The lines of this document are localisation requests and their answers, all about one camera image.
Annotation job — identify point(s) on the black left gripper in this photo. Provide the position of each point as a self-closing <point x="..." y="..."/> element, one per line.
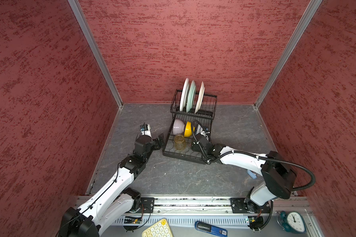
<point x="157" y="146"/>

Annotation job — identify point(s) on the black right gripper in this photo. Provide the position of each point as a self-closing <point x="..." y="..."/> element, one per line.
<point x="194" y="147"/>

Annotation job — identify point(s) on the amber glass cup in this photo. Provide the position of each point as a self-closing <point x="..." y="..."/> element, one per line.
<point x="180" y="142"/>

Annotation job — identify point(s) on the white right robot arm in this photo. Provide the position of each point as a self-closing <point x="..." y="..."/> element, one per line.
<point x="278" y="177"/>

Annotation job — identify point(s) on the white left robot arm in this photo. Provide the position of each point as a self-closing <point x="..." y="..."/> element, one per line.
<point x="115" y="198"/>

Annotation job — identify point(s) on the black metal dish rack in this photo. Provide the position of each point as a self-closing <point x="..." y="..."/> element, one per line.
<point x="201" y="123"/>

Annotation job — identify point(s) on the yellow bowl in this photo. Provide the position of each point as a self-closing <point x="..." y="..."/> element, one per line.
<point x="188" y="130"/>

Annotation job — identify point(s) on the lilac ceramic bowl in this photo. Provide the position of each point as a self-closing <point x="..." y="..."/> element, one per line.
<point x="178" y="127"/>

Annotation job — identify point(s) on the mint green plate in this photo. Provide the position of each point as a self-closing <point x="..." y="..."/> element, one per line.
<point x="191" y="96"/>

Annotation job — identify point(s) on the cream plate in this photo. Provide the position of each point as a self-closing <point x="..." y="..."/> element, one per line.
<point x="200" y="98"/>

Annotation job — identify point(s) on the white plate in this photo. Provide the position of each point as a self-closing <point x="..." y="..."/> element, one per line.
<point x="184" y="95"/>

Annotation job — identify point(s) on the blue black marker tool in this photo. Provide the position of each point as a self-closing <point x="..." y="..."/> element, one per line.
<point x="210" y="229"/>

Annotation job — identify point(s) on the yellow keypad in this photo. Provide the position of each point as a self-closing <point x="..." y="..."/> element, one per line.
<point x="158" y="229"/>

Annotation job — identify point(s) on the teal analog clock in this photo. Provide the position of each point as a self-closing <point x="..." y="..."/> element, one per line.
<point x="292" y="222"/>

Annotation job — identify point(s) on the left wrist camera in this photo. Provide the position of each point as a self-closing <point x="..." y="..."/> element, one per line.
<point x="145" y="130"/>

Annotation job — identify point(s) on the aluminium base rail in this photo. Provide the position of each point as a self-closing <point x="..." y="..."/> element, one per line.
<point x="218" y="206"/>

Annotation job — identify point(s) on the aluminium left corner post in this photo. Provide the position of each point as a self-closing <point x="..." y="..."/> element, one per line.
<point x="79" y="15"/>

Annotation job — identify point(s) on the aluminium corner post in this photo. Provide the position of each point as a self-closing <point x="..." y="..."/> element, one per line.
<point x="79" y="15"/>
<point x="294" y="39"/>

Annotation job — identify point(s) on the aluminium right corner post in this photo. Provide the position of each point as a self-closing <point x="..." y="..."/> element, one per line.
<point x="294" y="39"/>

